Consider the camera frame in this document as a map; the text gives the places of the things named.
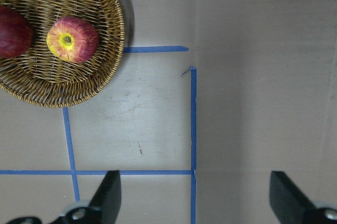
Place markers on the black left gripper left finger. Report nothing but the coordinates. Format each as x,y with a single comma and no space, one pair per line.
104,206

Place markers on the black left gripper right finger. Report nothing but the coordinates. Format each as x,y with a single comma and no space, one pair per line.
291,205

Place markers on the red yellow apple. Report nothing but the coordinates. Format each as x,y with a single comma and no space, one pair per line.
72,39

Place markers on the round wicker basket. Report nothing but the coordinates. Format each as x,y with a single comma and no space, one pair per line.
40,78

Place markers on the dark red apple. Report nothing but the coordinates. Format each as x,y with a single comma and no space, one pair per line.
16,33

